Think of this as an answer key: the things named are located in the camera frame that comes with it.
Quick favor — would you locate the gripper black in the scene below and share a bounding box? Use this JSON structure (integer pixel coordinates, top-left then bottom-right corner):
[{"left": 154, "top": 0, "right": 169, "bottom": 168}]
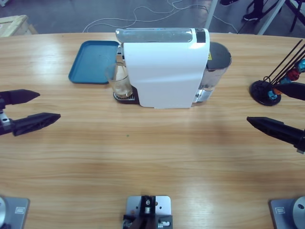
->
[
  {"left": 246, "top": 82, "right": 305, "bottom": 155},
  {"left": 0, "top": 89, "right": 61, "bottom": 137}
]

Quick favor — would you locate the clear drinking glass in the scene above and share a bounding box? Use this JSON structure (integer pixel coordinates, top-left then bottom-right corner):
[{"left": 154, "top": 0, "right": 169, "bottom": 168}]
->
[{"left": 104, "top": 62, "right": 134, "bottom": 98}]

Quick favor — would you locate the silver coffee machine lever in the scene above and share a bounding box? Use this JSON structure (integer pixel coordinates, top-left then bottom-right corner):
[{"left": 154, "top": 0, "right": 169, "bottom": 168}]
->
[{"left": 115, "top": 28, "right": 195, "bottom": 43}]

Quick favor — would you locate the red coffee capsule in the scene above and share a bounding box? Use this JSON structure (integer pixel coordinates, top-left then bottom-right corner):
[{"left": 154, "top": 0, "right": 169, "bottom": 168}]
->
[{"left": 286, "top": 68, "right": 301, "bottom": 83}]

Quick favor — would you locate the white capsule coffee machine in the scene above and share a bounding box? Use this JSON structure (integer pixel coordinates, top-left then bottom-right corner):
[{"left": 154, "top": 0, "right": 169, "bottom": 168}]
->
[{"left": 116, "top": 28, "right": 212, "bottom": 110}]

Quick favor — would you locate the black capsule stand with rods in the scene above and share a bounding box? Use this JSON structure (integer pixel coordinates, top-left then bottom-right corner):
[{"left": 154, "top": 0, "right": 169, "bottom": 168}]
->
[{"left": 249, "top": 39, "right": 305, "bottom": 107}]

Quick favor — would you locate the teal plastic tray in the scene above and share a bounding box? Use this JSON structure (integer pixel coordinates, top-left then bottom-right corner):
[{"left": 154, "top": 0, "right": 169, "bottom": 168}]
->
[{"left": 68, "top": 40, "right": 120, "bottom": 85}]

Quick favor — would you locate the clear water tank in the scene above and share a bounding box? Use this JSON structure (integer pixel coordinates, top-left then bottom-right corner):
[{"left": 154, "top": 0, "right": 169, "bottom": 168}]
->
[{"left": 194, "top": 42, "right": 233, "bottom": 104}]

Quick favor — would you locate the wooden crate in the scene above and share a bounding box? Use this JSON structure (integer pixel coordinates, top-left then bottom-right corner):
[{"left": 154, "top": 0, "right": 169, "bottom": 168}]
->
[{"left": 0, "top": 14, "right": 39, "bottom": 38}]

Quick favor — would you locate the black drip tray silver grate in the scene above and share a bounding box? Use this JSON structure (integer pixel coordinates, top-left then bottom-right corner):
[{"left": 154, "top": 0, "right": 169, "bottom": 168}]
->
[{"left": 113, "top": 85, "right": 140, "bottom": 105}]

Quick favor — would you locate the bystander dark trouser leg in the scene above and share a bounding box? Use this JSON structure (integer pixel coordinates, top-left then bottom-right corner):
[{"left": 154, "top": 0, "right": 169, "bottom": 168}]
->
[{"left": 252, "top": 0, "right": 266, "bottom": 16}]

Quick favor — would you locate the black chair frame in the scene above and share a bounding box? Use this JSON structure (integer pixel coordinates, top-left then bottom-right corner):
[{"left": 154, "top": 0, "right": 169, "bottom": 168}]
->
[{"left": 282, "top": 0, "right": 305, "bottom": 32}]

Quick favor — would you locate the white floor cable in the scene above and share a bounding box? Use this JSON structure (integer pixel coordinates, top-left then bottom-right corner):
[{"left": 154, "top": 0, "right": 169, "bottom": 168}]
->
[
  {"left": 193, "top": 4, "right": 239, "bottom": 34},
  {"left": 82, "top": 0, "right": 178, "bottom": 33}
]

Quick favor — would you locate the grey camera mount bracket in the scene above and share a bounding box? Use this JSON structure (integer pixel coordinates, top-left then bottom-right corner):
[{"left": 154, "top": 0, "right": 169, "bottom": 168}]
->
[{"left": 122, "top": 195, "right": 174, "bottom": 229}]

